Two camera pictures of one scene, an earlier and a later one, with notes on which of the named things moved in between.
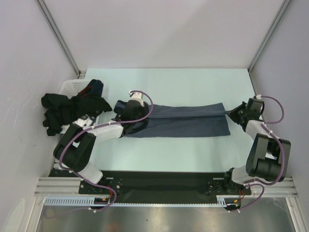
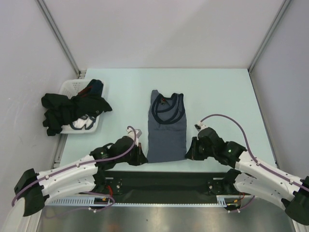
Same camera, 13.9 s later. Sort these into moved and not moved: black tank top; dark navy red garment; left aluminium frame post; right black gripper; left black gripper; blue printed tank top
Moved: blue printed tank top; right black gripper; left black gripper
Not moved: left aluminium frame post; dark navy red garment; black tank top
